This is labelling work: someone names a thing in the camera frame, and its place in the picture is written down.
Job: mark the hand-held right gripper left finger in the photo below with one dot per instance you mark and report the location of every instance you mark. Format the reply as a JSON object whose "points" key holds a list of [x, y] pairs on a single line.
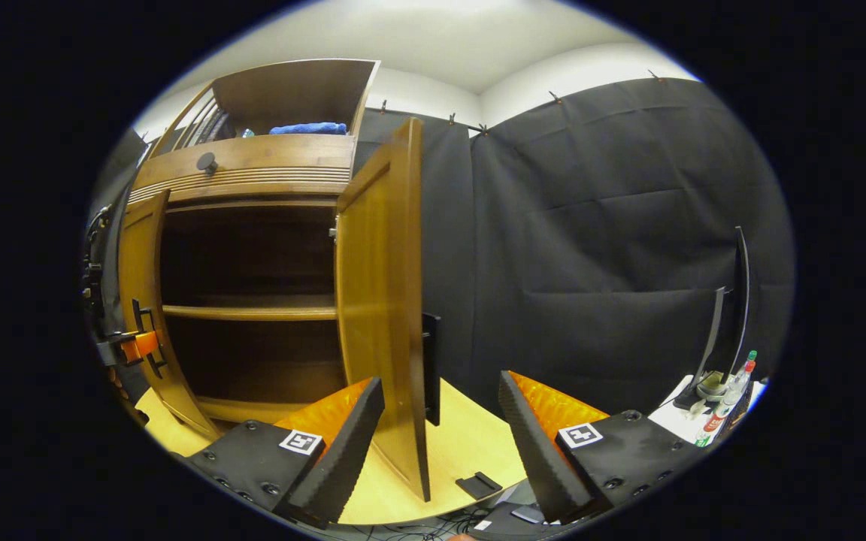
{"points": [[346, 458]]}

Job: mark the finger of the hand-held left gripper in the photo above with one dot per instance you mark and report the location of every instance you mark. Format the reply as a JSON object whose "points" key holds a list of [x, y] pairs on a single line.
{"points": [[141, 346]]}

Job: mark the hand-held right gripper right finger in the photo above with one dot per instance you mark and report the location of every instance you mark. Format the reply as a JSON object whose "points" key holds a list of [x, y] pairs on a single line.
{"points": [[534, 451]]}

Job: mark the wooden cabinet door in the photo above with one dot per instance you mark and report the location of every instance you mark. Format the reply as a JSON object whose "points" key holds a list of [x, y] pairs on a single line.
{"points": [[140, 270], [380, 300]]}

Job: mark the wooden double-door shoe cabinet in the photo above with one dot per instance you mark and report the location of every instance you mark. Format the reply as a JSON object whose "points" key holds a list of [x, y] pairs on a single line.
{"points": [[290, 90]]}

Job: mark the wooden inner cabinet shelf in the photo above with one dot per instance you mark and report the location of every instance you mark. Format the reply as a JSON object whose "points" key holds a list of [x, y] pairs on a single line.
{"points": [[252, 312]]}

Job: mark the black electronic device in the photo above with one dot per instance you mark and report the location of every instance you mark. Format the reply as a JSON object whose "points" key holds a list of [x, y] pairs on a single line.
{"points": [[501, 518]]}

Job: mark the white side table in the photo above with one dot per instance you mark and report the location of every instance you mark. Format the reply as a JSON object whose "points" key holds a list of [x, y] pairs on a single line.
{"points": [[673, 421]]}

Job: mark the black round drawer knob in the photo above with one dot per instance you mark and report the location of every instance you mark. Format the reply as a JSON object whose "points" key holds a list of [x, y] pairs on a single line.
{"points": [[207, 162]]}

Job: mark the clear bottle with red label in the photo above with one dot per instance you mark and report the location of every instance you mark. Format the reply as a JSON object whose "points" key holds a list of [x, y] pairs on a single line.
{"points": [[722, 406]]}

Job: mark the wooden drawer with ribbed front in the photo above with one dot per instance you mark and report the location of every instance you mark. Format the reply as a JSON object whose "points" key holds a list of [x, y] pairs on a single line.
{"points": [[275, 158]]}

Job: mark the black backdrop cloth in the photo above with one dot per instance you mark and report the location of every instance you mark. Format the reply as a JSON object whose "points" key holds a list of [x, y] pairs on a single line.
{"points": [[591, 225]]}

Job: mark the bottle with green cap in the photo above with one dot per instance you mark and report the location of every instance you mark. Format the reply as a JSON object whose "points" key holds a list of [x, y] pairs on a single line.
{"points": [[752, 355]]}

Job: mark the black monitor on stand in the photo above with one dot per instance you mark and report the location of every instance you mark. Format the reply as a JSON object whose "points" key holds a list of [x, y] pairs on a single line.
{"points": [[737, 300]]}

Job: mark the blue folded towel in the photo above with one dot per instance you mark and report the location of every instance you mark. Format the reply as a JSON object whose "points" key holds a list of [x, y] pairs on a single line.
{"points": [[309, 128]]}

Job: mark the small black plastic bracket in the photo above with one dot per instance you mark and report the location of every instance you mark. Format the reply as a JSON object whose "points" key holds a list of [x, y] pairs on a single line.
{"points": [[478, 485]]}

